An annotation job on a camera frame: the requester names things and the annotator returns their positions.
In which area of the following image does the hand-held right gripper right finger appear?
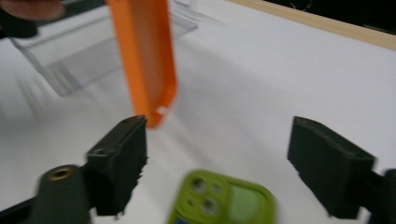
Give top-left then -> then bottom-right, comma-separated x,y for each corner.
287,116 -> 376,219

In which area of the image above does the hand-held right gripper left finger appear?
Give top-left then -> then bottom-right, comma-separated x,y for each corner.
86,115 -> 149,217

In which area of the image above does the clear plastic tray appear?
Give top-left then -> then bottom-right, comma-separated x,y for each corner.
8,0 -> 199,97

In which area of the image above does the orange phone case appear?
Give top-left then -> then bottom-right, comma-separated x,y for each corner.
106,0 -> 179,129

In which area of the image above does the green cartoon phone case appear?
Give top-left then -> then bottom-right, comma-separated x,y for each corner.
167,169 -> 276,224

